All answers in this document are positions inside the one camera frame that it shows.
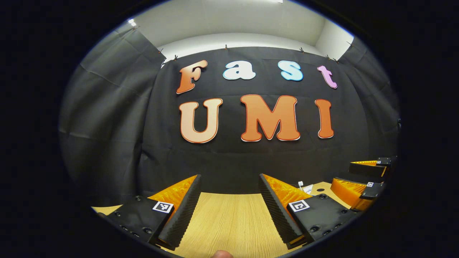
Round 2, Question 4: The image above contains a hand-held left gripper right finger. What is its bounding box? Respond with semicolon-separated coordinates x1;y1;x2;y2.
258;173;359;250

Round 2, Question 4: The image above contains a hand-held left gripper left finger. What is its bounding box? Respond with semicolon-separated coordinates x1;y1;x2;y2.
97;175;202;251

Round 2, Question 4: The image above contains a black backdrop cloth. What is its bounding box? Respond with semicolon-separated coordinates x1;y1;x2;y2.
59;27;400;206

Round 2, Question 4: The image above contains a light wooden desktop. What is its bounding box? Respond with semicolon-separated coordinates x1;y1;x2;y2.
91;181;352;258

